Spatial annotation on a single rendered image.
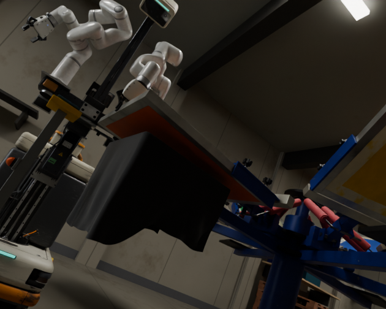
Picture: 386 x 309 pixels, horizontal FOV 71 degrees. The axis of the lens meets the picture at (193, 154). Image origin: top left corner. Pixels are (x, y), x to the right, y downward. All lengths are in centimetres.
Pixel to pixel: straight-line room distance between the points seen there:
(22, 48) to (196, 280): 445
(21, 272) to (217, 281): 403
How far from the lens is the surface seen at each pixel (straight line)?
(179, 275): 493
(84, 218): 116
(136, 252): 454
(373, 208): 151
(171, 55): 159
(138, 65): 140
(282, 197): 141
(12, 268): 181
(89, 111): 164
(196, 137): 106
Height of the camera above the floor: 59
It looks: 20 degrees up
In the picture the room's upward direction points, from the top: 25 degrees clockwise
